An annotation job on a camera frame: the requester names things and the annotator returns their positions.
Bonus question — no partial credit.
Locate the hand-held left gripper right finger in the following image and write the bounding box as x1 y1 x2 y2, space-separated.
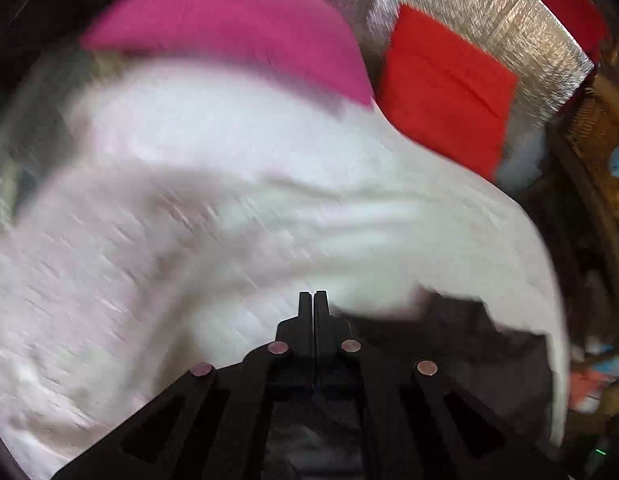
314 290 570 480

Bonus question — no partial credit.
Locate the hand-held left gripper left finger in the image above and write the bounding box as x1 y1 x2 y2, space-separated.
52 291 315 480

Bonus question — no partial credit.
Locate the black quilted jacket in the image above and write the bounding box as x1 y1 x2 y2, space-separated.
262 290 556 480

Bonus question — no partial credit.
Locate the white bed sheet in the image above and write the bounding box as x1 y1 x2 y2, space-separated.
0 55 570 476

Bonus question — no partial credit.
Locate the red pillow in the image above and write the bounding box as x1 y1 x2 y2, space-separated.
375 3 519 182

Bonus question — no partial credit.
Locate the pink pillow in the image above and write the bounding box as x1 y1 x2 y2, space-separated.
81 0 376 107

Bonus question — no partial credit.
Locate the rattan wooden shelf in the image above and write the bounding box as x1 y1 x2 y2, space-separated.
547 42 619 321

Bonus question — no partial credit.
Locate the silver foil wall mat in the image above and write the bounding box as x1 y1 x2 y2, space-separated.
267 0 597 133

